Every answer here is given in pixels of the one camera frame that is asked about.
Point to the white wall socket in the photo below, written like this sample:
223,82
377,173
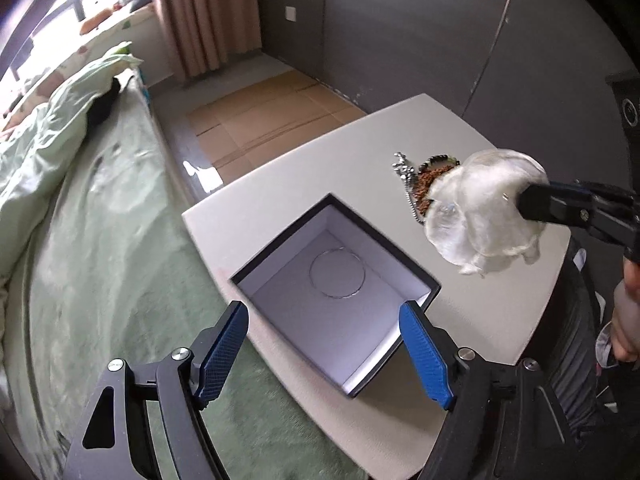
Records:
290,13

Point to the flattened cardboard sheet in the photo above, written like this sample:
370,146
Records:
270,115

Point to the green plush toy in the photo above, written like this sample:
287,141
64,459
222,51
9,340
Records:
120,50

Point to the black speaker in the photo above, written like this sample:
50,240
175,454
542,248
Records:
627,105

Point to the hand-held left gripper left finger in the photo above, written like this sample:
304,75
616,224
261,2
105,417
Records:
225,355

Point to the white printed pillow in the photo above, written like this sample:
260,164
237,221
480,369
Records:
100,35

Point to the thin silver bangle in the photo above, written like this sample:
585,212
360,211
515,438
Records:
312,280

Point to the bed with green sheet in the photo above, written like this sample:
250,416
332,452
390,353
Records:
110,260

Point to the orange plush toy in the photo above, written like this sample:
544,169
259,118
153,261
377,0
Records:
95,20

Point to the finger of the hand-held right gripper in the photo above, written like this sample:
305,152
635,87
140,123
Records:
612,193
550,205

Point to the black cloth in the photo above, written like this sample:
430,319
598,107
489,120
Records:
102,107

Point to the pink curtain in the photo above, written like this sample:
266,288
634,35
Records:
205,15

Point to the person's right hand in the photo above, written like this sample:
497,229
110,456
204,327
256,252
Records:
627,320

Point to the black box with white inside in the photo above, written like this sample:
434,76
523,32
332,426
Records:
300,305

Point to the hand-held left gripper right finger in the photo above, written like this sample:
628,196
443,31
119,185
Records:
422,355

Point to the light green quilt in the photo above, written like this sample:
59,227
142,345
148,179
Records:
50,125

